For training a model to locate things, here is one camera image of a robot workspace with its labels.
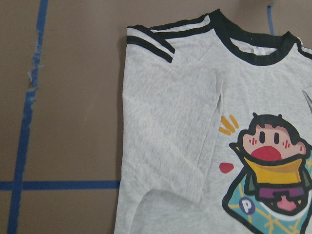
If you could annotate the grey cartoon print t-shirt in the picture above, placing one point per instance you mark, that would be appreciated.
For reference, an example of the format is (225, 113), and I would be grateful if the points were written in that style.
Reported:
(217, 132)

